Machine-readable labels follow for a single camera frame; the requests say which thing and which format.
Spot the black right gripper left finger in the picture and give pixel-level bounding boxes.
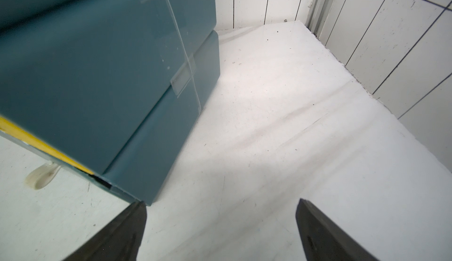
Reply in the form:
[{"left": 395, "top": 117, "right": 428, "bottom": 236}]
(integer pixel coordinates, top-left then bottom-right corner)
[{"left": 66, "top": 202, "right": 147, "bottom": 261}]

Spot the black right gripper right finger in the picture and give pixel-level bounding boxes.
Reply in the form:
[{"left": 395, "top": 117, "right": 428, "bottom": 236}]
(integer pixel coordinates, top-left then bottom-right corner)
[{"left": 295, "top": 199, "right": 376, "bottom": 261}]

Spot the yellow drawer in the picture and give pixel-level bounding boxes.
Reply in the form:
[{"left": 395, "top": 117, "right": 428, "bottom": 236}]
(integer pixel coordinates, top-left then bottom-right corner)
[{"left": 1, "top": 116, "right": 94, "bottom": 175}]

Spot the white drawer pull tab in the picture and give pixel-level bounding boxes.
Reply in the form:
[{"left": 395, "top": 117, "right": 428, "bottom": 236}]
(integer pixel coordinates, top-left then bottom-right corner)
[{"left": 24, "top": 162, "right": 61, "bottom": 190}]

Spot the teal drawer cabinet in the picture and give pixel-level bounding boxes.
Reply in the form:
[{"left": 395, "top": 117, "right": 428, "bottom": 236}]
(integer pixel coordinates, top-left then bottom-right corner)
[{"left": 1, "top": 0, "right": 220, "bottom": 204}]

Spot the clear adhesive tape strip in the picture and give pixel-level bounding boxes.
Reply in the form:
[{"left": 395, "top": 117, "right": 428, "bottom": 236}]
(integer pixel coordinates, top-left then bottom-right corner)
[{"left": 140, "top": 0, "right": 201, "bottom": 113}]

